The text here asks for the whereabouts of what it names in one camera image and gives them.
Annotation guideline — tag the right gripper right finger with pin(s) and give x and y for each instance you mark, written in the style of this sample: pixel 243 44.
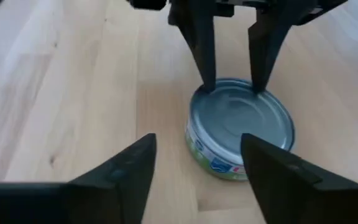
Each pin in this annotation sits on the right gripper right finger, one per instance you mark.
pixel 306 199

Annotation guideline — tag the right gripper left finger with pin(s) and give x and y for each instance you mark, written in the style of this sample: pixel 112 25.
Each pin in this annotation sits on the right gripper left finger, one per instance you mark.
pixel 104 199

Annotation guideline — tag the green label silver-lid can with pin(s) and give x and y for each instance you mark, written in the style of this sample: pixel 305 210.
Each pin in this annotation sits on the green label silver-lid can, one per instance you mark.
pixel 238 118

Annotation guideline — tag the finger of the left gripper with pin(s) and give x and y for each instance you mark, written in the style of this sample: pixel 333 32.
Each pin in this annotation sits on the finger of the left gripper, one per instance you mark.
pixel 202 46
pixel 264 53

